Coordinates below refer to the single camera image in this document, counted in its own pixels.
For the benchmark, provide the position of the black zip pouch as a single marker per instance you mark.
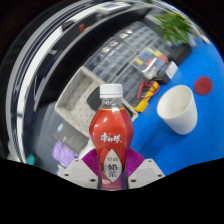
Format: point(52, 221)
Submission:
point(94, 99)

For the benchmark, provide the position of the drawer cabinet with coloured drawers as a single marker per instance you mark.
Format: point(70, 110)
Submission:
point(151, 61)

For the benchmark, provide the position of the grey small-parts drawer cabinet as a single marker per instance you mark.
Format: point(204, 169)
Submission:
point(138, 36)
point(108, 60)
point(130, 81)

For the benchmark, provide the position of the flat round red coaster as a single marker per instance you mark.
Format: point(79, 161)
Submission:
point(203, 85)

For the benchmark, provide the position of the black shelf unit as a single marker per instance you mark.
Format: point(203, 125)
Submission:
point(60, 60)

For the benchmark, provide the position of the white cup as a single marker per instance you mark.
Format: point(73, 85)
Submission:
point(180, 111)

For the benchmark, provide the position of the black flat case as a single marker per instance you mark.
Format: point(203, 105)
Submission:
point(181, 53)

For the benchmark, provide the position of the black box with white label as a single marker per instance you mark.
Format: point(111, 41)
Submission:
point(168, 71)

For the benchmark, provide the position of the green potted plant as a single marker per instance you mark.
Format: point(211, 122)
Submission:
point(175, 26)

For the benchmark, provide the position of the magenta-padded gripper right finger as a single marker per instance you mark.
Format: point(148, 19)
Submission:
point(146, 173)

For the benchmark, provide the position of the red drink bottle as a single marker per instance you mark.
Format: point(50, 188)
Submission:
point(111, 130)

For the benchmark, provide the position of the yellow multimeter with red leads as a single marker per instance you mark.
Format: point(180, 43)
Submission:
point(146, 96)

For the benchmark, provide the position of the dark grey box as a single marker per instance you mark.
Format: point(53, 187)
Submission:
point(71, 138)

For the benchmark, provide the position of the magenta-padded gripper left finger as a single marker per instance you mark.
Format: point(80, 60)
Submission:
point(79, 173)

